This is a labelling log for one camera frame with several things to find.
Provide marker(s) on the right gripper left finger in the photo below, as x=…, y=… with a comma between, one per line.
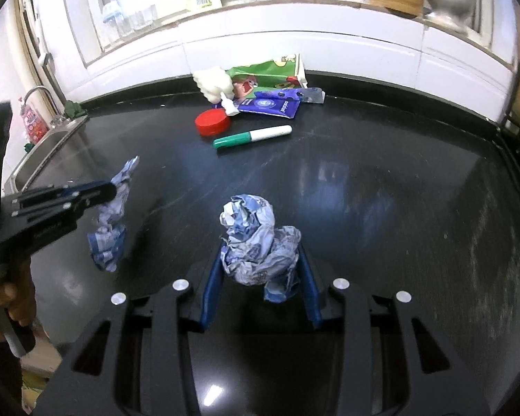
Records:
x=134, y=358

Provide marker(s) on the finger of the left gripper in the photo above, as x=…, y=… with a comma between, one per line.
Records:
x=66, y=201

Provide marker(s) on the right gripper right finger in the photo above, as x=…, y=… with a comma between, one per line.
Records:
x=388, y=341

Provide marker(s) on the blue white paper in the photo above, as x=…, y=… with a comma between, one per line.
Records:
x=255, y=251
x=107, y=242

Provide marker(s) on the steel kitchen sink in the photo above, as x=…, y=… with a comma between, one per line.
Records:
x=35, y=161

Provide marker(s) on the person's left hand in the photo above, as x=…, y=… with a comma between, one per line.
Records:
x=18, y=298

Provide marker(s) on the pink dish soap bottle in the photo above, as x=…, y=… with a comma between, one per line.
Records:
x=35, y=126

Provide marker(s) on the red bottle cap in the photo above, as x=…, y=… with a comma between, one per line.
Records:
x=212, y=122

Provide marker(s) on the green white marker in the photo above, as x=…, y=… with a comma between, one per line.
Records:
x=249, y=137

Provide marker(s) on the green snack bag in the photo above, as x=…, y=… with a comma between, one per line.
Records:
x=279, y=73

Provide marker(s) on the purple foil wrapper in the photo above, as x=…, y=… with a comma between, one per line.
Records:
x=283, y=103

